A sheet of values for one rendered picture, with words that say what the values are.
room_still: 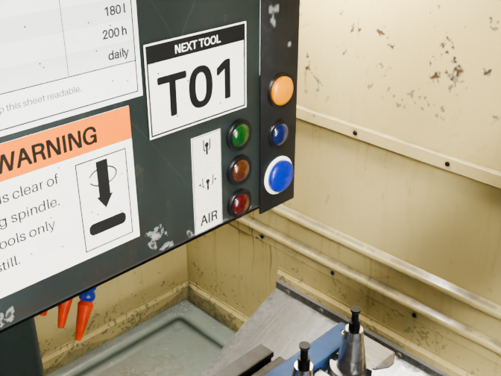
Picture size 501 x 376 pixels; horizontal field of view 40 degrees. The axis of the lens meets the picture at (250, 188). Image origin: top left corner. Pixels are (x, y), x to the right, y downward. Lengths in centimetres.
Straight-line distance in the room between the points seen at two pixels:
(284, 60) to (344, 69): 88
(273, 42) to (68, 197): 21
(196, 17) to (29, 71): 13
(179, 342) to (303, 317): 48
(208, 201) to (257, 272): 134
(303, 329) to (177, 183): 125
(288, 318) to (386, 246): 37
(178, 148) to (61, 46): 13
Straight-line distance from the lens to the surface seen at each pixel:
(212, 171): 56
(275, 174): 61
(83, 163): 48
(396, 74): 139
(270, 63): 57
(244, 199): 59
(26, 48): 44
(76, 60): 46
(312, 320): 177
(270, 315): 181
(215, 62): 53
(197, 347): 209
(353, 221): 158
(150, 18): 49
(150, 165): 52
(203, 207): 57
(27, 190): 46
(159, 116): 51
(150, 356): 207
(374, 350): 111
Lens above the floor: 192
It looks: 27 degrees down
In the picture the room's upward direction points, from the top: straight up
